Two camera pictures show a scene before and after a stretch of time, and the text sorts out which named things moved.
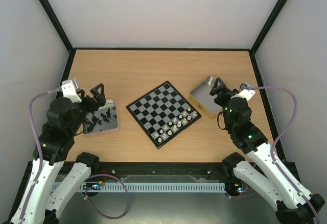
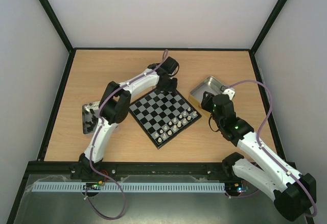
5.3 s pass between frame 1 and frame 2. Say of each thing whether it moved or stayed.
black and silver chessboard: stayed
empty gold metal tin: stayed
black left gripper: moved
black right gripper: moved
